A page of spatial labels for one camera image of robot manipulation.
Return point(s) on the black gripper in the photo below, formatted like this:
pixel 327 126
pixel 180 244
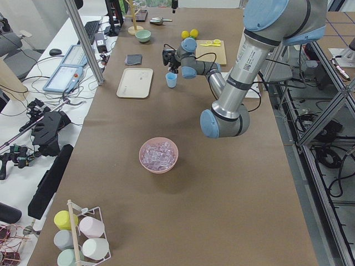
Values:
pixel 175 62

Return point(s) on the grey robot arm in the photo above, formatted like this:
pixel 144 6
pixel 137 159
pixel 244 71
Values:
pixel 267 24

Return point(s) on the light blue cup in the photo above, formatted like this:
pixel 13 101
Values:
pixel 171 79

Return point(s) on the pile of clear ice cubes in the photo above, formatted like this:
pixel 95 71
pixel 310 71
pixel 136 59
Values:
pixel 158 156

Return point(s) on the pink cup in rack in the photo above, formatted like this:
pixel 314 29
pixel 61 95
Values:
pixel 91 227

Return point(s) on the yellow cup in rack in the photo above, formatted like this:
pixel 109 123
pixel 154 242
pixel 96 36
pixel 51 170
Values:
pixel 62 220

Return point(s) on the white cup in rack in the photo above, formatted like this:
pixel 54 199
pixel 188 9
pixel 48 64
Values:
pixel 95 248

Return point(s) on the grey cup in rack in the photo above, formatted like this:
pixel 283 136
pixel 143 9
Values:
pixel 63 240

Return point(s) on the mint cup in rack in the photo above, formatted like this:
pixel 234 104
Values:
pixel 66 258

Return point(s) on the lower whole yellow lemon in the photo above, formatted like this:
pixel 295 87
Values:
pixel 185 34

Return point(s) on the whole yellow lemon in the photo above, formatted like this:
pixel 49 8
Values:
pixel 185 34
pixel 194 33

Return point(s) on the cream rabbit tray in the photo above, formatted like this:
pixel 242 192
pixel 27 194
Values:
pixel 135 83

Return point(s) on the yellow plastic knife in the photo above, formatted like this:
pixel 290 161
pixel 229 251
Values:
pixel 210 44

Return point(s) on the upper whole yellow lemon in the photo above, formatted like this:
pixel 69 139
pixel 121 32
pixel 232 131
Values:
pixel 194 33

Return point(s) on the grey folded cloth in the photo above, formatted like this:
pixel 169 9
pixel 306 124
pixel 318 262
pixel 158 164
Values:
pixel 133 59

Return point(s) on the green bowl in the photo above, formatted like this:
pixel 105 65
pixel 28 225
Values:
pixel 143 36

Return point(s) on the wooden cutting board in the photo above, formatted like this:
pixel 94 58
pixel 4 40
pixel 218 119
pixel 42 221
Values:
pixel 211 54

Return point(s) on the metal scoop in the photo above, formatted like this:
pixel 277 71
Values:
pixel 159 20

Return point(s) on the wooden mug tree stand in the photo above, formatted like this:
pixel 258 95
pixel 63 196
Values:
pixel 134 10

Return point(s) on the black box device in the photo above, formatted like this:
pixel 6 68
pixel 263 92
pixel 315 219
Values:
pixel 100 42

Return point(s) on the pink bowl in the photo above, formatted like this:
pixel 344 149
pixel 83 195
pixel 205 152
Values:
pixel 156 140

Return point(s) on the black keyboard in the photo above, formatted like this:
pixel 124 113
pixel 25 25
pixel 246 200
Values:
pixel 91 29

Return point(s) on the teach pendant tablet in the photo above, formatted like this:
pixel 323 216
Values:
pixel 67 75

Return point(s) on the black computer mouse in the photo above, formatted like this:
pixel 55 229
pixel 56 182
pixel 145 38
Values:
pixel 55 51

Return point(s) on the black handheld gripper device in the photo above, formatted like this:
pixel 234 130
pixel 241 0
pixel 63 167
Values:
pixel 45 132

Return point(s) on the black long bar device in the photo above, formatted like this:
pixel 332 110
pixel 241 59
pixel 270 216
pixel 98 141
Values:
pixel 49 183

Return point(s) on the aluminium frame post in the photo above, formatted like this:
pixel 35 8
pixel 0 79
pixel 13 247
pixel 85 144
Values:
pixel 84 40

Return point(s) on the white wire cup rack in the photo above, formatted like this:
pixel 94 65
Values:
pixel 77 213

